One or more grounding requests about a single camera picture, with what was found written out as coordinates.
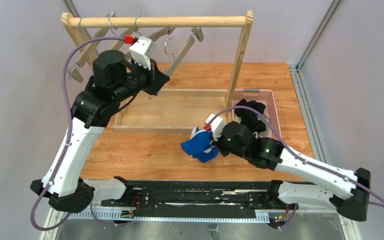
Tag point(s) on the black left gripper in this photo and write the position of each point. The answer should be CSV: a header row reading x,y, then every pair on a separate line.
x,y
154,79

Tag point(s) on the wooden hanger holding blue underwear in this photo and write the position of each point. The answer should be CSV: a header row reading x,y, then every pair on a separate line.
x,y
197,35

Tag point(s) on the blue underwear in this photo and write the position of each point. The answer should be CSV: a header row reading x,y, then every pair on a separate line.
x,y
199,146

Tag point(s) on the black underwear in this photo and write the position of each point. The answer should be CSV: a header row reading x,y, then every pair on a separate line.
x,y
249,118

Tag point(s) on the grey underwear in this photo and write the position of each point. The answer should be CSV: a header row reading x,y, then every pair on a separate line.
x,y
260,134

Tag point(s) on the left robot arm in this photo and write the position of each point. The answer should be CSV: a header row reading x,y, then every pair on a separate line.
x,y
113,81

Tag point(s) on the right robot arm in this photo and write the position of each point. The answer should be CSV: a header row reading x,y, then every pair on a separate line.
x,y
343,190

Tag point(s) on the empty wooden clip hanger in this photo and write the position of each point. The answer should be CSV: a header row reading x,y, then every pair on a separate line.
x,y
88,53

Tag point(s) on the wooden clothes rack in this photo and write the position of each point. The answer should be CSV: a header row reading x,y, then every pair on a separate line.
x,y
173,110

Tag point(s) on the pink perforated plastic basket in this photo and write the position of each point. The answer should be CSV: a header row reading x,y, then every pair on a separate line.
x,y
264,96

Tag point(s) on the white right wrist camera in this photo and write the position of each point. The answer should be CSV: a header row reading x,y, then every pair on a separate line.
x,y
215,125

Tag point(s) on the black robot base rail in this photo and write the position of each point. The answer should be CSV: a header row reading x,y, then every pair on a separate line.
x,y
193,201

